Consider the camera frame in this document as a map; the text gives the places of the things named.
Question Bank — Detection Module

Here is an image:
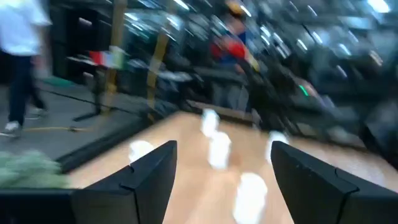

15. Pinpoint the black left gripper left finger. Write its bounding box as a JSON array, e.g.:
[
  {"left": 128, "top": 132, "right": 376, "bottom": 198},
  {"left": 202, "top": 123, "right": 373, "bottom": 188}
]
[{"left": 70, "top": 140, "right": 178, "bottom": 224}]

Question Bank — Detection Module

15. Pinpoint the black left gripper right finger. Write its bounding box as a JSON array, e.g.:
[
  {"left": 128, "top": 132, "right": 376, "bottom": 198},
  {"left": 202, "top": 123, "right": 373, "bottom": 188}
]
[{"left": 270, "top": 141, "right": 398, "bottom": 224}]

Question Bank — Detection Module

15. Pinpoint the white pill bottle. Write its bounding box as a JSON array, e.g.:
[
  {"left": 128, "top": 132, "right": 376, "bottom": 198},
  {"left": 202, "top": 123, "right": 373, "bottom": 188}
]
[
  {"left": 128, "top": 140, "right": 155, "bottom": 163},
  {"left": 232, "top": 172, "right": 269, "bottom": 224},
  {"left": 200, "top": 108, "right": 221, "bottom": 138},
  {"left": 207, "top": 132, "right": 233, "bottom": 170},
  {"left": 264, "top": 131, "right": 290, "bottom": 164}
]

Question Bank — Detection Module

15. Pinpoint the black tripod stand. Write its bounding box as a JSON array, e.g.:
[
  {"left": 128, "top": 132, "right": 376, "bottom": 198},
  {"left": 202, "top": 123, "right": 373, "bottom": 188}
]
[{"left": 72, "top": 67, "right": 109, "bottom": 123}]

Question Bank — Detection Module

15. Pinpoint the green artificial potted plant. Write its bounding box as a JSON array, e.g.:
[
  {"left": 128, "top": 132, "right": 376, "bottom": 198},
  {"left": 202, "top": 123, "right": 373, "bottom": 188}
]
[{"left": 0, "top": 150, "right": 70, "bottom": 189}]

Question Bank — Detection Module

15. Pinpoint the red white green object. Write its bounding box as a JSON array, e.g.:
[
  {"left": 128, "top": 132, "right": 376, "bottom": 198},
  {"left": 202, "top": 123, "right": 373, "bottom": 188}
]
[{"left": 89, "top": 45, "right": 127, "bottom": 70}]

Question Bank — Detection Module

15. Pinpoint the person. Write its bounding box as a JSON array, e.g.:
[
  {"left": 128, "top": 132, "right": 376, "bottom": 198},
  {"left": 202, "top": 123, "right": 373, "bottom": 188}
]
[
  {"left": 210, "top": 0, "right": 261, "bottom": 110},
  {"left": 0, "top": 0, "right": 53, "bottom": 138}
]

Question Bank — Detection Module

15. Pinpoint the black aluminium table frame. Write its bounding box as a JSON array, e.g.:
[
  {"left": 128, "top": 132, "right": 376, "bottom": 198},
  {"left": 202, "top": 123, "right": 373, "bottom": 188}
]
[{"left": 55, "top": 116, "right": 152, "bottom": 174}]

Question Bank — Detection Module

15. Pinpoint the yellow post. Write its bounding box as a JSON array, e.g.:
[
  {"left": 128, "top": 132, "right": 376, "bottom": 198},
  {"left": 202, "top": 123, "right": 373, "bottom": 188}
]
[
  {"left": 145, "top": 30, "right": 171, "bottom": 123},
  {"left": 102, "top": 0, "right": 129, "bottom": 114}
]

